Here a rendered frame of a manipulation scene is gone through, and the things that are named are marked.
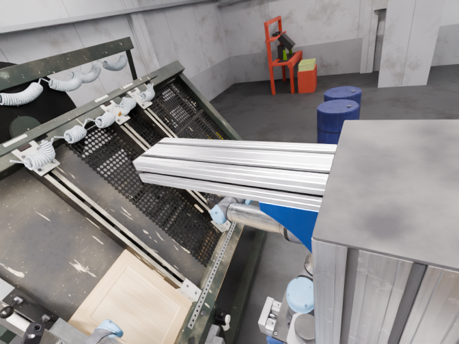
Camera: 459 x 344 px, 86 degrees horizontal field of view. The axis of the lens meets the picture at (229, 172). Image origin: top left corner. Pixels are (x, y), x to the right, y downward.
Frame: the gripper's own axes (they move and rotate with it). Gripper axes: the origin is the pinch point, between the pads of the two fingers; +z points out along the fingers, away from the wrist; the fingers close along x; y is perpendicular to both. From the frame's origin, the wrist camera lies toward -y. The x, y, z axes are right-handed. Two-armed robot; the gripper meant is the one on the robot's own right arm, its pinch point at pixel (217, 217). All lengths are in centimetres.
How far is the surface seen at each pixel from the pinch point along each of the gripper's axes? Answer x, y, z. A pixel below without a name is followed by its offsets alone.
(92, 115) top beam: -5, 89, -17
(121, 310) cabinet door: 54, 16, 26
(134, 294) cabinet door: 46, 17, 27
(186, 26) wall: -544, 375, 107
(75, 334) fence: 71, 23, 17
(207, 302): 24, -17, 45
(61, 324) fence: 71, 29, 14
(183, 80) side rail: -107, 96, -2
